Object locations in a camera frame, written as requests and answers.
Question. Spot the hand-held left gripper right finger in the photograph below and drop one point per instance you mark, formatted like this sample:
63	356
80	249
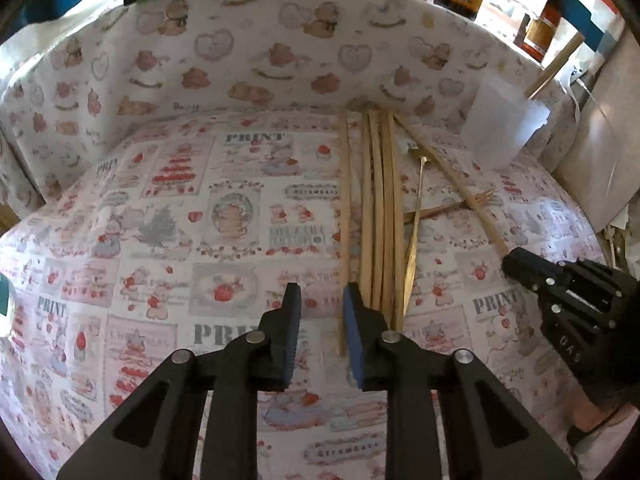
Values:
352	330

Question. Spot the gold fork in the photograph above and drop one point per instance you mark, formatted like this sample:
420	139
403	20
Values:
450	206

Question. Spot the white board panel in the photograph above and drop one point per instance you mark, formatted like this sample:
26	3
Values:
600	135

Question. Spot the translucent plastic container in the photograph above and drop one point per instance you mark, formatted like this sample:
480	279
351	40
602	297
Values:
500	125

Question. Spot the bear printed cloth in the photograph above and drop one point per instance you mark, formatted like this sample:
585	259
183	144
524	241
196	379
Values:
225	60

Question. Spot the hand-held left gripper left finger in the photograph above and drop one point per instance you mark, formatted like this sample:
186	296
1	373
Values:
291	330

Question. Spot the bunch of wooden chopsticks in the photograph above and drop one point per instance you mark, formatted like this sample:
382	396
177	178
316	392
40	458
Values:
378	210

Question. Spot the patchwork printed tablecloth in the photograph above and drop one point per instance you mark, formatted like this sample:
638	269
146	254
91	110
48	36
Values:
150	260

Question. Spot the person's right forearm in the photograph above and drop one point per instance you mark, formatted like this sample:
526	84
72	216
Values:
620	440

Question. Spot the red cap sauce bottle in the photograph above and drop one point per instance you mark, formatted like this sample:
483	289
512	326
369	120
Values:
539	35

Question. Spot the single wooden chopstick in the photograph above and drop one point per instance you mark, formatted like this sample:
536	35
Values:
555	66
344	210
450	180

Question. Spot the gold spoon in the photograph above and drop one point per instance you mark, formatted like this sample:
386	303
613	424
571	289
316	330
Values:
417	220

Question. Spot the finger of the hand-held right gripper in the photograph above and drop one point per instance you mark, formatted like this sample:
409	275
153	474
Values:
530	262
540	287

